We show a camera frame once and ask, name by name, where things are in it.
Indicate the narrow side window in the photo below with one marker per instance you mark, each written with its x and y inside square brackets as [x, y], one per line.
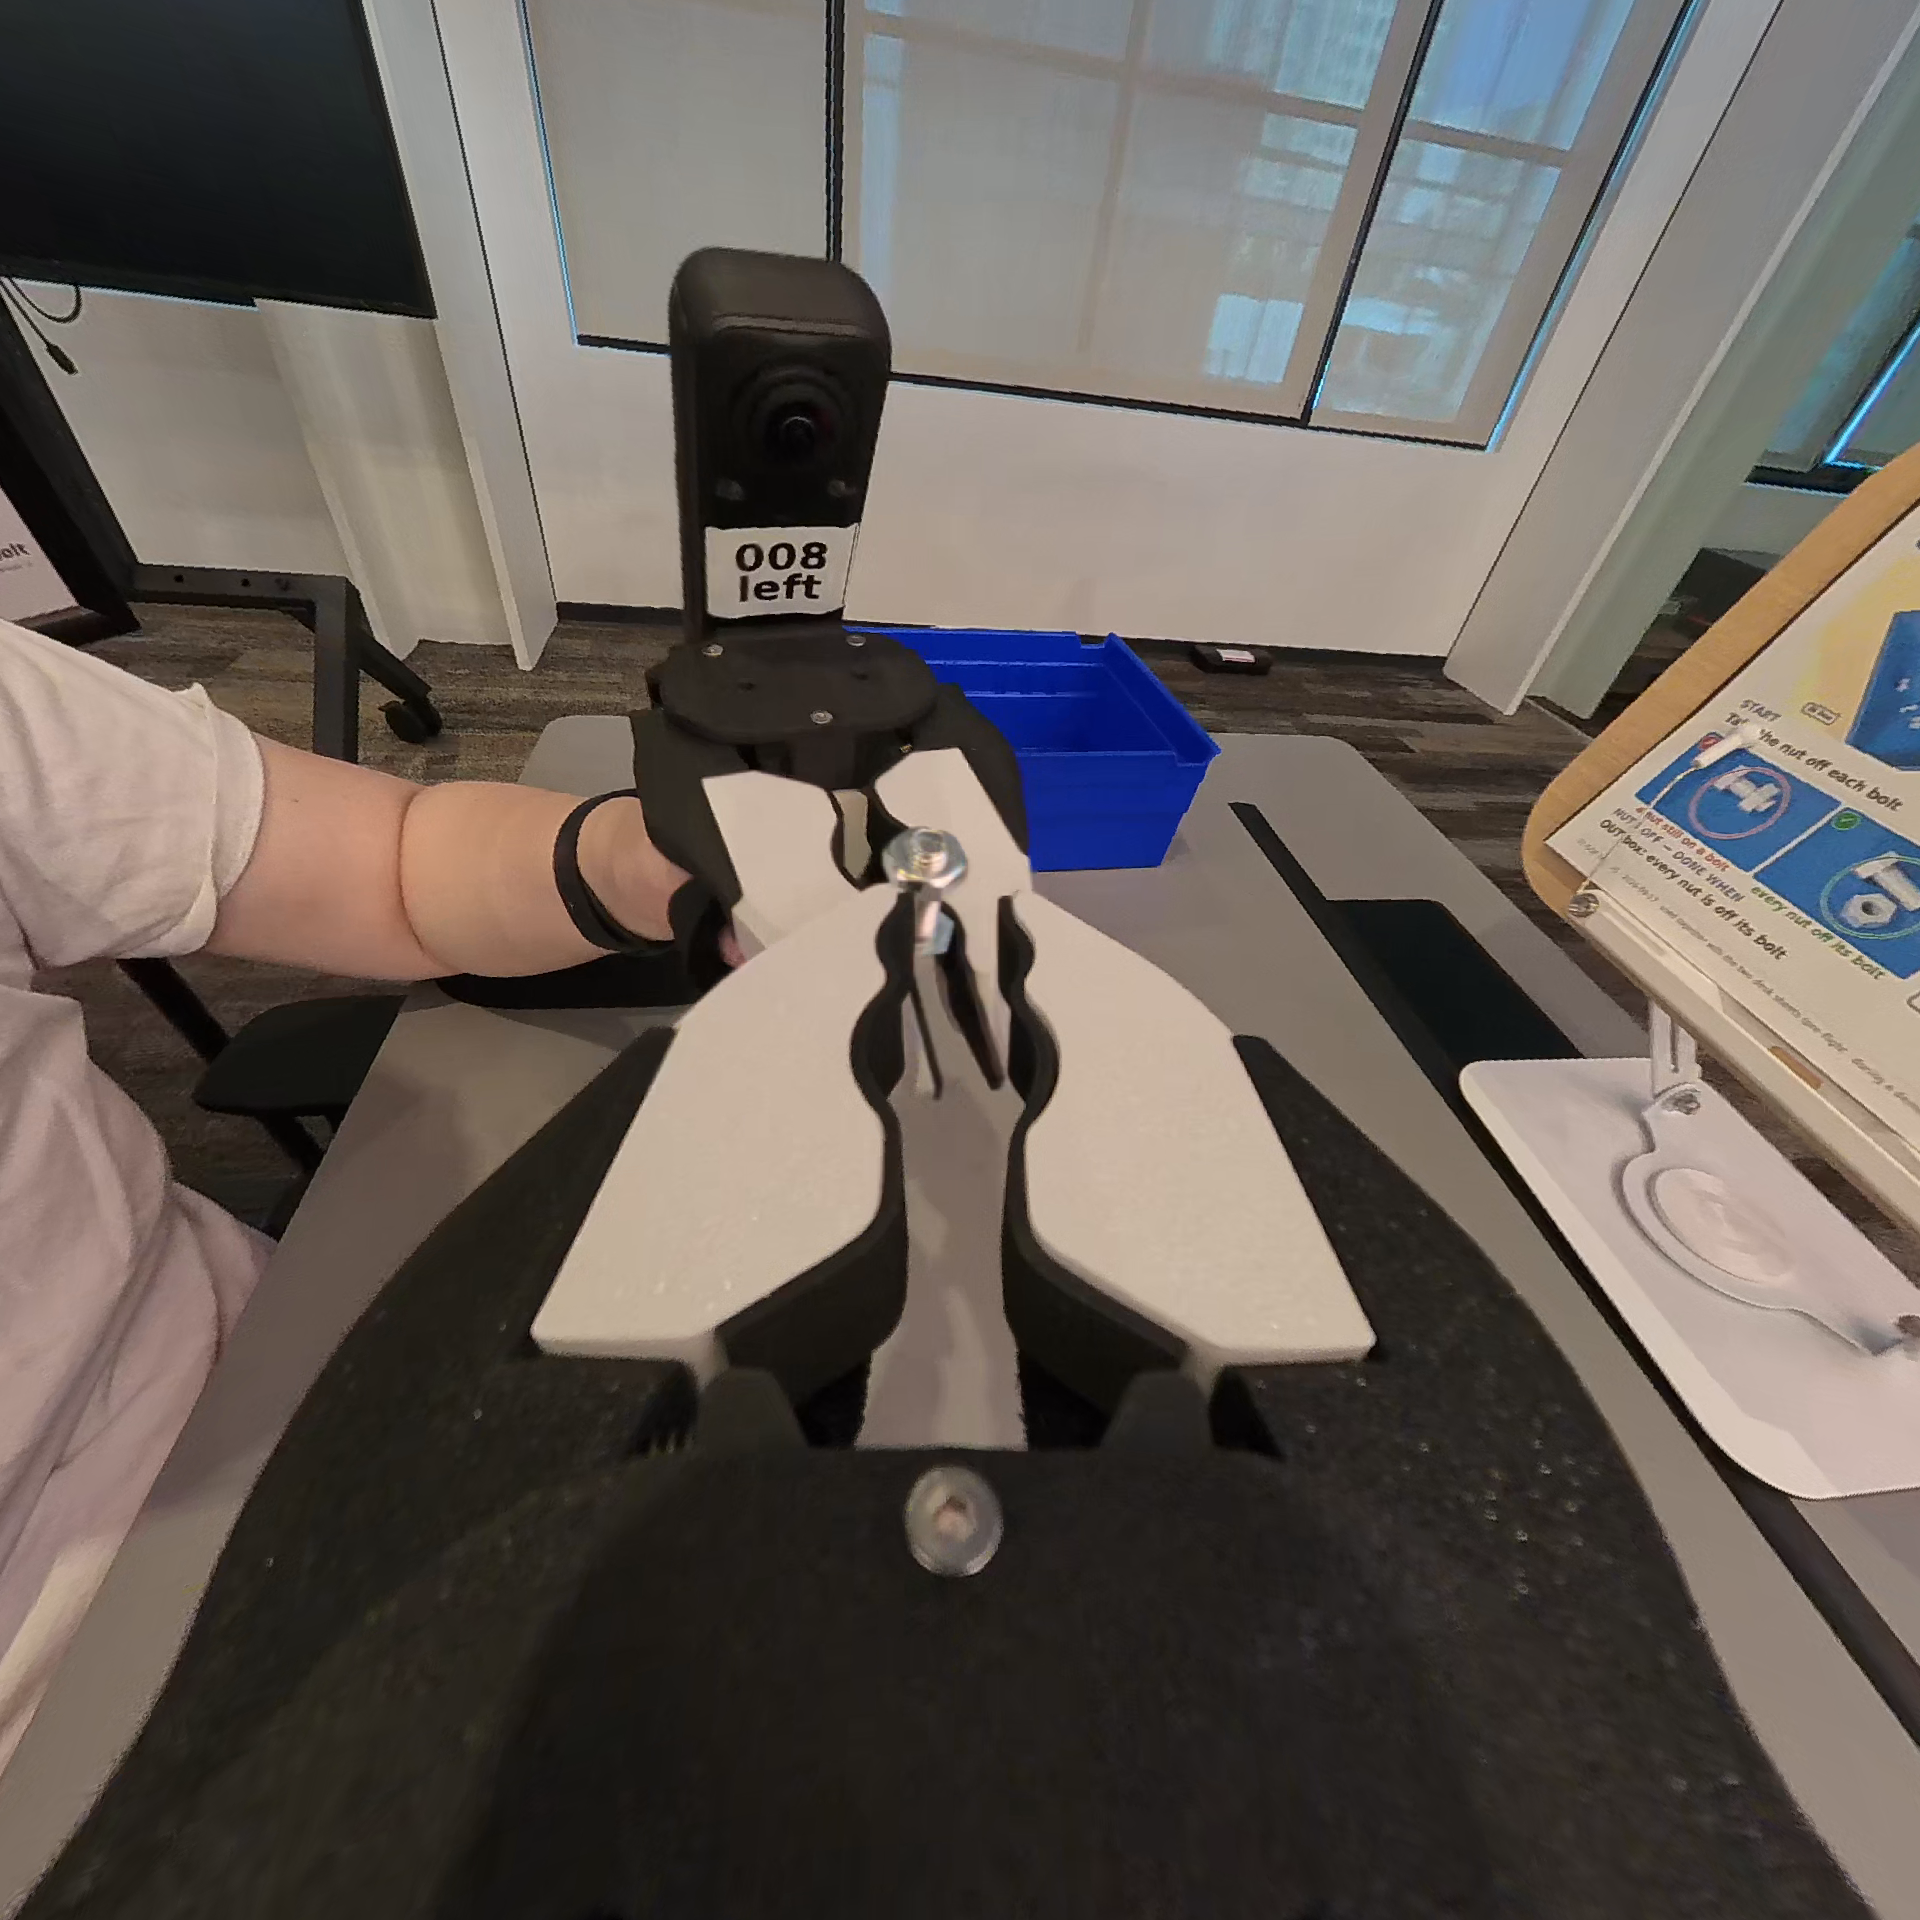
[1852, 375]

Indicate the black office chair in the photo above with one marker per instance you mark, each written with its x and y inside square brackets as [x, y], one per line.
[283, 1049]

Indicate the black wristband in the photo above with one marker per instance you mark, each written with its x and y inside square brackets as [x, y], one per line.
[579, 902]

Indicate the instruction sheet on wooden stand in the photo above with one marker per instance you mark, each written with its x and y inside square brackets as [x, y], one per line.
[1588, 751]

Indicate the black rolling monitor stand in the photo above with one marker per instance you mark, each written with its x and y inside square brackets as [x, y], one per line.
[329, 630]

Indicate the person's left hand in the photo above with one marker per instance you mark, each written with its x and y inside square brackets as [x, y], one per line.
[621, 878]

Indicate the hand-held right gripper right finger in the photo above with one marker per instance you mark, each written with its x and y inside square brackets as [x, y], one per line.
[1200, 1201]

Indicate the small dark floor device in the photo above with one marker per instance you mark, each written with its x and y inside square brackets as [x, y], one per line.
[1233, 657]

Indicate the black wall monitor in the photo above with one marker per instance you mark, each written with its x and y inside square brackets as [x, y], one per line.
[194, 136]

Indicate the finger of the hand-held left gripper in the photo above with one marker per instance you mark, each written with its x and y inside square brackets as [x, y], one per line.
[973, 809]
[763, 855]

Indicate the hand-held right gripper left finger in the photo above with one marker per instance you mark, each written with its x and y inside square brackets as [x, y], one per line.
[733, 1184]

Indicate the blue plastic bin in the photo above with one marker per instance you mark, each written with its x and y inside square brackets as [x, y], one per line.
[1079, 751]

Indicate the white book stand base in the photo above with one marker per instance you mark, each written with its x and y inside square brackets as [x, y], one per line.
[1588, 1277]

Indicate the flanged steel bolt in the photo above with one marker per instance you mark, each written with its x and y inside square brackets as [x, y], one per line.
[921, 857]

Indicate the printed instruction sheet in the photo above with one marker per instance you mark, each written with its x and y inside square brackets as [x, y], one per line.
[1770, 869]

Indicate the black framed floor sign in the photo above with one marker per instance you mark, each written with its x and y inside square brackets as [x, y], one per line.
[60, 511]

